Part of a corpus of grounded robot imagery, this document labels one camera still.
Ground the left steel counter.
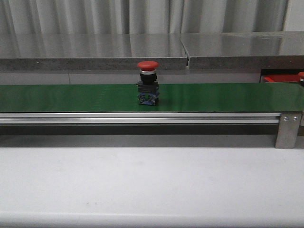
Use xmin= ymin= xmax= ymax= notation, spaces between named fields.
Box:
xmin=0 ymin=34 xmax=187 ymax=71

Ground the steel counter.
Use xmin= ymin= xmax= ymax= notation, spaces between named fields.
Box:
xmin=0 ymin=34 xmax=187 ymax=71
xmin=180 ymin=31 xmax=304 ymax=70

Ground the grey pleated curtain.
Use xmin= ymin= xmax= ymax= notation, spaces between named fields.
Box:
xmin=0 ymin=0 xmax=288 ymax=35

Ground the aluminium conveyor side rail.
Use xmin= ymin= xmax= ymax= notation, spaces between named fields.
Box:
xmin=0 ymin=112 xmax=281 ymax=124

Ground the red plastic bin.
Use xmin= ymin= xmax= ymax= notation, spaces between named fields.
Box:
xmin=260 ymin=74 xmax=300 ymax=83

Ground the green conveyor belt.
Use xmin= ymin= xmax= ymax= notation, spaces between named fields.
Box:
xmin=0 ymin=83 xmax=304 ymax=113

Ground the right steel counter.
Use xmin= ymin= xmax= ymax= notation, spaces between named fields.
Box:
xmin=180 ymin=31 xmax=304 ymax=70

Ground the red mushroom push button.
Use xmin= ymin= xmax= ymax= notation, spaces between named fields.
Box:
xmin=298 ymin=71 xmax=304 ymax=86

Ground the dark red push button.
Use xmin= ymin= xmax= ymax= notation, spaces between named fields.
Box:
xmin=137 ymin=61 xmax=159 ymax=106

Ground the steel conveyor support bracket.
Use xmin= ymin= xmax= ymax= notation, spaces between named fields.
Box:
xmin=275 ymin=113 xmax=303 ymax=149

